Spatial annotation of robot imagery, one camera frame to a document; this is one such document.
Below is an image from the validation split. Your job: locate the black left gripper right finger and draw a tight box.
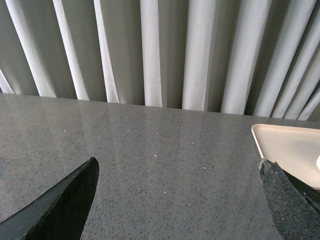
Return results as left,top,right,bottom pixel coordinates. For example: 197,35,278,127
258,158,320,240

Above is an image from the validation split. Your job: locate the white mug black handle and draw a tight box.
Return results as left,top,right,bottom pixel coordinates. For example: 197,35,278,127
316,155,320,170

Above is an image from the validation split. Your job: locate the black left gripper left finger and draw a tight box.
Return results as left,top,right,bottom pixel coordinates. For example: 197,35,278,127
0,157,99,240

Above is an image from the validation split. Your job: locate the cream rectangular tray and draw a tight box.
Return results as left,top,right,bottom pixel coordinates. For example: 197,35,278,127
251,124,320,190

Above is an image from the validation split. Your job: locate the white pleated curtain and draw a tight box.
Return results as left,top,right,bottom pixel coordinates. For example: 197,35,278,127
0,0,320,121

